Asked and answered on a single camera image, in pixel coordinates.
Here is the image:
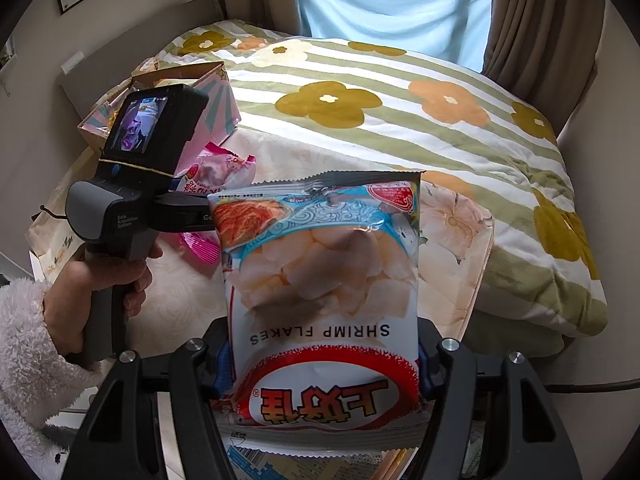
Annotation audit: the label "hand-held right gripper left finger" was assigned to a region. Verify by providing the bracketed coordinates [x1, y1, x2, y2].
[60, 317, 238, 480]

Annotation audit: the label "floral tablecloth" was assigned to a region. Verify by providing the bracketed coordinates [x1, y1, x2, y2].
[27, 180, 496, 480]

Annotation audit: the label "floral striped quilt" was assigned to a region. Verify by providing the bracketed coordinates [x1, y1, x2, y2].
[132, 19, 610, 337]

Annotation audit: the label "cardboard box pink striped sides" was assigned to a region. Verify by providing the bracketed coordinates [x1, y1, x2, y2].
[80, 60, 242, 157]

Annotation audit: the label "grey headboard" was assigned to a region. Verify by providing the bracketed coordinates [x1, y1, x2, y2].
[60, 0, 216, 117]

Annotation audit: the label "person's left hand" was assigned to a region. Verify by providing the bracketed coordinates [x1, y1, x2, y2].
[42, 242, 165, 358]

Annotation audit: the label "light blue cloth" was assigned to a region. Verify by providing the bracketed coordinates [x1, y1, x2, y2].
[295, 0, 496, 73]

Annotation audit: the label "large pink marshmallow packet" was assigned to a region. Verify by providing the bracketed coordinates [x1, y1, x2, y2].
[172, 141, 257, 281]

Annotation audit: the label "white chip packet clear window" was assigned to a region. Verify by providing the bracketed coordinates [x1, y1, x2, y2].
[207, 170, 426, 461]

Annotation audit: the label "black cable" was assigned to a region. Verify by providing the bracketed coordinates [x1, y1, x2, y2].
[545, 381, 640, 395]

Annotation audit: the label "pale green bedding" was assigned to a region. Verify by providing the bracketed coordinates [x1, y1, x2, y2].
[470, 307, 568, 357]

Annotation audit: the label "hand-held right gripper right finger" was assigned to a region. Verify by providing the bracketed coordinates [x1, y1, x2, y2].
[410, 320, 581, 480]

